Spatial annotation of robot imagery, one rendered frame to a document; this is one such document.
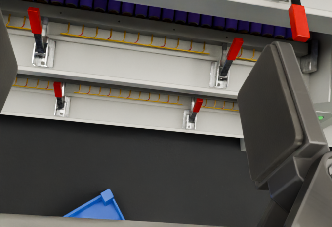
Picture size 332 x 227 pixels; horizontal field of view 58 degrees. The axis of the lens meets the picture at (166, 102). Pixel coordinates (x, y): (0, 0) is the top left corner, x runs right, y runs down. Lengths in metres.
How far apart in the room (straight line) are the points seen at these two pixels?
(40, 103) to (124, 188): 0.26
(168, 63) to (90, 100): 0.23
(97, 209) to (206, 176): 0.26
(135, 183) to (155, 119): 0.16
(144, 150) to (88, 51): 0.33
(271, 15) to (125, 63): 0.22
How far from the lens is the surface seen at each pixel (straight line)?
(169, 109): 0.65
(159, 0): 0.33
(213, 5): 0.33
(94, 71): 0.46
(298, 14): 0.30
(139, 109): 0.64
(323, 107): 0.57
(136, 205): 0.70
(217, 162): 0.76
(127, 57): 0.47
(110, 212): 0.69
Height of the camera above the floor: 0.69
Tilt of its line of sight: 63 degrees down
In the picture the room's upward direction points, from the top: 23 degrees clockwise
